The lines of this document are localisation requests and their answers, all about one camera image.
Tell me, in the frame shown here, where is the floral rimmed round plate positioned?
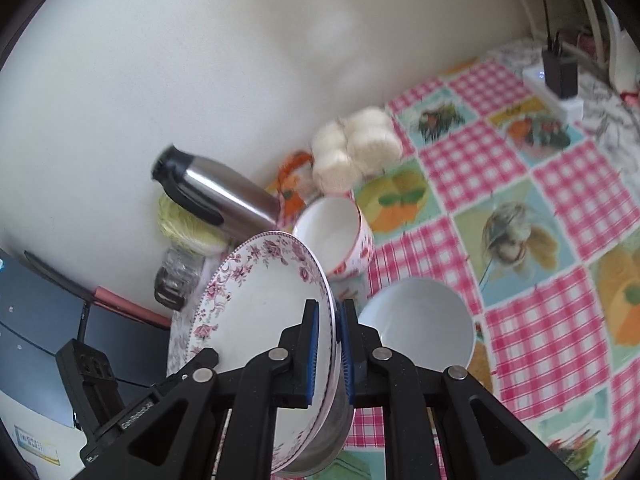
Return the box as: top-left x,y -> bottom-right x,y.
183,231 -> 340,474

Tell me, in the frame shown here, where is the white plastic cup bowl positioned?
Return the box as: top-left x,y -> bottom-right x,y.
358,278 -> 475,372

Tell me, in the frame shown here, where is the strawberry pattern bowl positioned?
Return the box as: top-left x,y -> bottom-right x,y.
292,197 -> 374,281

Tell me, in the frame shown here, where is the small glass teapot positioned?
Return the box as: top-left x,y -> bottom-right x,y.
154,268 -> 194,311

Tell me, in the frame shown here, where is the clear drinking glass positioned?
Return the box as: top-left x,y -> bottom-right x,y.
163,245 -> 205,280

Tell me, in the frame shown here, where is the napa cabbage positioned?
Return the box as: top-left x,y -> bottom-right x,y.
157,193 -> 230,257

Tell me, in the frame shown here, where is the stainless steel thermos jug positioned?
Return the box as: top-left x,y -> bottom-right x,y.
152,145 -> 280,242

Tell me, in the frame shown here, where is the orange snack packet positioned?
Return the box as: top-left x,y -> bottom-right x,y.
266,151 -> 319,228

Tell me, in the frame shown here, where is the bag of steamed buns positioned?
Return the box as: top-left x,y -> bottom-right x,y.
310,106 -> 404,195

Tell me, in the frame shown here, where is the checked picture tablecloth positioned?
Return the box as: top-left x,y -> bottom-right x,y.
264,54 -> 640,480

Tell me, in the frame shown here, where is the white power strip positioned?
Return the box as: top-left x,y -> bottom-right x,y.
522,65 -> 585,124

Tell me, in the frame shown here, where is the grey floral tablecloth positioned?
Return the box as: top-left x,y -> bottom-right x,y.
167,37 -> 640,380

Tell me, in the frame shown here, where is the black power adapter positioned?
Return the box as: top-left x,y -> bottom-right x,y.
542,41 -> 578,100

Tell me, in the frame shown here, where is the white shelf unit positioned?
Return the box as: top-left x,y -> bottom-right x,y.
518,0 -> 639,94

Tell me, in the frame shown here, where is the black charging cable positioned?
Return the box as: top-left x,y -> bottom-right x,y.
531,0 -> 564,51

